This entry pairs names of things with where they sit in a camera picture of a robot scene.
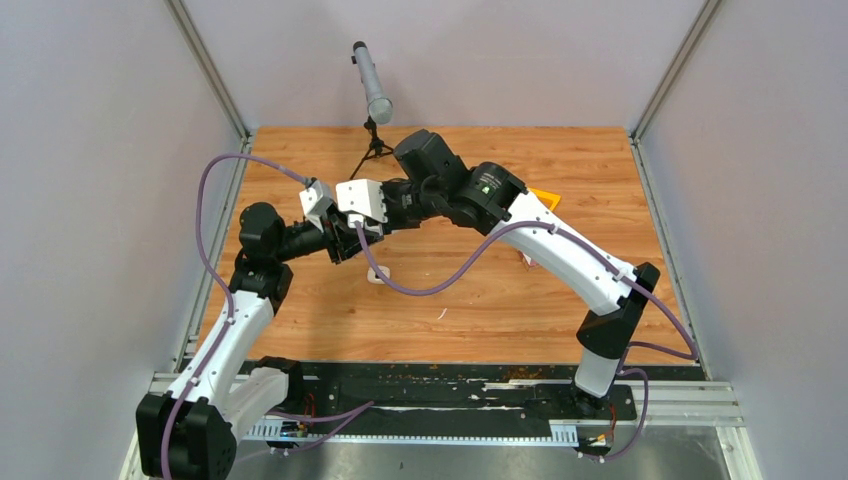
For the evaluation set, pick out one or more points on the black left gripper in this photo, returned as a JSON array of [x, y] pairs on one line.
[[340, 237]]

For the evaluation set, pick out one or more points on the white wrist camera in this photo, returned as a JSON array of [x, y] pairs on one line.
[[316, 199], [362, 202]]

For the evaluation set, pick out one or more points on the black microphone tripod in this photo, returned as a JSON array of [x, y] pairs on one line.
[[377, 147]]

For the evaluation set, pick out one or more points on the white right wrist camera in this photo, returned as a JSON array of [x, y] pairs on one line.
[[362, 202]]

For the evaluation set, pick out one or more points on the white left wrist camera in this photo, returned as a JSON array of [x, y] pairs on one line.
[[316, 199]]

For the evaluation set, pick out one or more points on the yellow triangular plastic frame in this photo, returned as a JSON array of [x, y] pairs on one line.
[[548, 199]]

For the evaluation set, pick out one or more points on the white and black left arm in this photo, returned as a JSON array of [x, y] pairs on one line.
[[193, 429]]

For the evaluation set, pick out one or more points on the grey microphone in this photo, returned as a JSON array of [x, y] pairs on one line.
[[379, 106]]

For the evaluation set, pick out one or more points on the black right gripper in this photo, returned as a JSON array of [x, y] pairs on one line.
[[393, 223]]

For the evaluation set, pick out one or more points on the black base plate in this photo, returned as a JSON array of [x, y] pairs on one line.
[[451, 400]]

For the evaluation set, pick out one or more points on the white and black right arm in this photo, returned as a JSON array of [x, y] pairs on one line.
[[491, 200]]

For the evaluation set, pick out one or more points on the white gold-trimmed earbud case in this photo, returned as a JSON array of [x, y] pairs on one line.
[[377, 275]]

